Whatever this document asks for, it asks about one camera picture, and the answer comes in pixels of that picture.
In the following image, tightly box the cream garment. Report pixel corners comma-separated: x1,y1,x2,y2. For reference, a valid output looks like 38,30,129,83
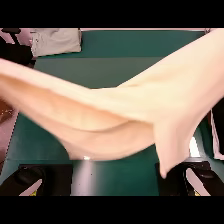
0,28,224,180

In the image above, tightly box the grey garment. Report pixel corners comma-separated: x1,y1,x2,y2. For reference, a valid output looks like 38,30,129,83
30,28,82,58

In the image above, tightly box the black garment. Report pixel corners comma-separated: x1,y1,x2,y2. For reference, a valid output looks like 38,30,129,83
0,35,35,66

